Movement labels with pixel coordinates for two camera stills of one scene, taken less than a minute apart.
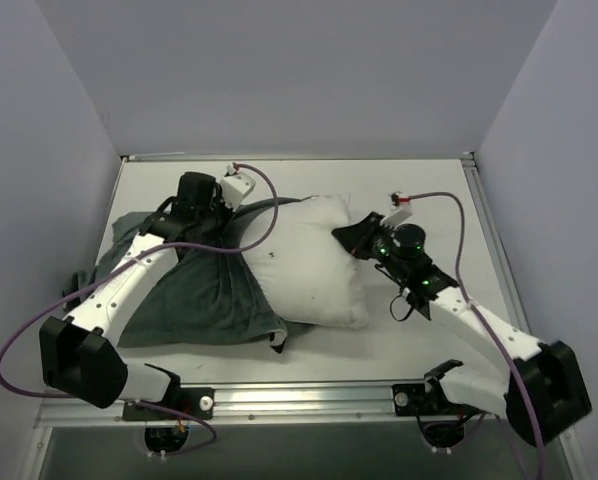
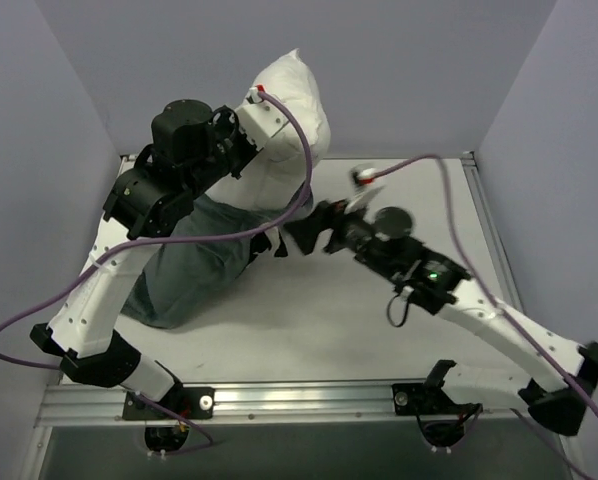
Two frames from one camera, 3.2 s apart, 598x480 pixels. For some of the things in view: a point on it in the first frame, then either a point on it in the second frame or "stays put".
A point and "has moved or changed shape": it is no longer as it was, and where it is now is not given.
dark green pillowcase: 210,296 has moved or changed shape
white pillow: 308,267 to 274,176
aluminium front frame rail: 368,403 stays put
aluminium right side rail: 494,240 stays put
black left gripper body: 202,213 to 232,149
